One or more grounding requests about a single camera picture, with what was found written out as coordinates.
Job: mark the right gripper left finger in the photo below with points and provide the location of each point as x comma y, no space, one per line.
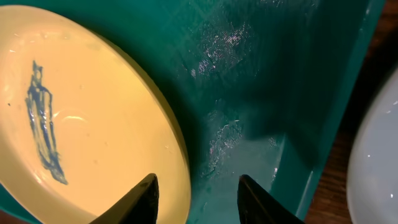
139,206

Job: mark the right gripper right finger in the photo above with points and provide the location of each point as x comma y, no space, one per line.
257,206

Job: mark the yellow plate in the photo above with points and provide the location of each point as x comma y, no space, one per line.
80,124

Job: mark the light blue plate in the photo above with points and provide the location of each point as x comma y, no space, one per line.
371,187

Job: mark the teal tray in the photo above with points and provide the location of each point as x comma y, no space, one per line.
256,87

